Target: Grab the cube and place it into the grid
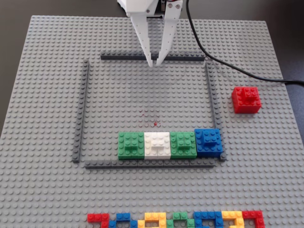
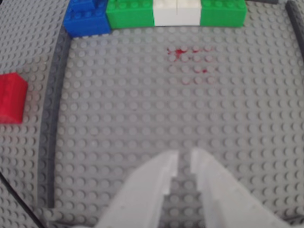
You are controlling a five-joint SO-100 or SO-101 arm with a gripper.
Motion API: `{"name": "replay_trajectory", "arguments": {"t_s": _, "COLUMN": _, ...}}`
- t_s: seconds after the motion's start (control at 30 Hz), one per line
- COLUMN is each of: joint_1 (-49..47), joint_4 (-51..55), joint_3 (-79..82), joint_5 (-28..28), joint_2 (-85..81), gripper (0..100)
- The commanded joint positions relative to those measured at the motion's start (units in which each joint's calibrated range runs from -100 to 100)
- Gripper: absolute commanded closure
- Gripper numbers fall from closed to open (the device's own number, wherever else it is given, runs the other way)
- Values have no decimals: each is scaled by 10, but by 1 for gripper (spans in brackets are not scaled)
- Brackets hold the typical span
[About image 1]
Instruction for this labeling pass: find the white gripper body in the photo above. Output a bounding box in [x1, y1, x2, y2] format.
[124, 0, 167, 19]

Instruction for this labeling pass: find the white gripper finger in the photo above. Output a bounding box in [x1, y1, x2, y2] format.
[155, 0, 184, 67]
[129, 11, 155, 68]

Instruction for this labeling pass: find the red Lego cube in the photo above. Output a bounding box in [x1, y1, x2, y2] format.
[231, 86, 262, 114]

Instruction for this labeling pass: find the green Lego cube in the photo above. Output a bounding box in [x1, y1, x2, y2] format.
[170, 132, 198, 160]
[117, 132, 145, 161]

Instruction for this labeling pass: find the white Lego cube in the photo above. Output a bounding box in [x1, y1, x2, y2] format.
[143, 132, 171, 161]

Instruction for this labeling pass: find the blue Lego cube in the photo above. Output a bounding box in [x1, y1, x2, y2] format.
[194, 128, 224, 159]

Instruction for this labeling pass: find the grey Lego baseplate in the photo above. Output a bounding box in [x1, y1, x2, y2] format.
[0, 15, 304, 228]

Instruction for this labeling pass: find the yellow Lego brick letter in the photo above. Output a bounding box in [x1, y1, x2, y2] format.
[221, 210, 246, 228]
[137, 212, 167, 228]

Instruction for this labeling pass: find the blue Lego brick letter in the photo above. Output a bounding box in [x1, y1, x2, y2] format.
[193, 211, 224, 228]
[108, 213, 139, 228]

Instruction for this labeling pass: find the green Lego brick letter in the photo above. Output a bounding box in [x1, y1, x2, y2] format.
[166, 212, 196, 228]

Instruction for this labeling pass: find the red Lego brick letter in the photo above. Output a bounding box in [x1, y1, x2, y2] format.
[242, 210, 266, 228]
[87, 213, 110, 228]

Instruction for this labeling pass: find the dark grey Lego wall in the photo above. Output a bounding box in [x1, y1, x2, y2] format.
[84, 159, 217, 170]
[100, 51, 206, 62]
[72, 59, 90, 163]
[204, 61, 227, 162]

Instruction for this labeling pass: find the black cable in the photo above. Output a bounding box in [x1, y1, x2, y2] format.
[185, 0, 304, 86]

